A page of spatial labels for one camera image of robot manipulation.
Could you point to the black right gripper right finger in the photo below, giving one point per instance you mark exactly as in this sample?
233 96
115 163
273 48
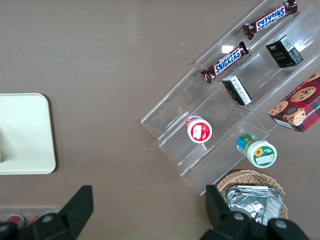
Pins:
217 212

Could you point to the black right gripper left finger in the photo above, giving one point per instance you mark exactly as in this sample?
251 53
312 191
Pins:
72 212

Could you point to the light wicker basket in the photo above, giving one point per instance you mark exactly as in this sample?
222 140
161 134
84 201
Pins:
250 176

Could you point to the cream plastic tray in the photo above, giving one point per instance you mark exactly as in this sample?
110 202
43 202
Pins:
25 132

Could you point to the silver foil packet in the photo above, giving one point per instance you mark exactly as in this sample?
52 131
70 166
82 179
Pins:
273 205
245 207

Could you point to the clear acrylic bottle rack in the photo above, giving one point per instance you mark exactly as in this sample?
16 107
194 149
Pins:
5 212

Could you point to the clear acrylic stepped stand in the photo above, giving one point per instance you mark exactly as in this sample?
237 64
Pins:
262 82
180 155

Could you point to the green sunflower lid cup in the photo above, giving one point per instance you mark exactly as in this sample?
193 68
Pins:
262 153

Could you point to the red lid white cup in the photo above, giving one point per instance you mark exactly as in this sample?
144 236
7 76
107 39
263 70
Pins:
200 131

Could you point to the small black carton box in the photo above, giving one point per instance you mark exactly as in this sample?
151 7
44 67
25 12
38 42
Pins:
283 52
237 91

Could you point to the red tartan cookie box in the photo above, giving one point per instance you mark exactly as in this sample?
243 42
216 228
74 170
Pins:
300 105

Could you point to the Snickers chocolate bar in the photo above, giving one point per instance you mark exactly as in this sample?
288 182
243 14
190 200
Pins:
270 18
225 62

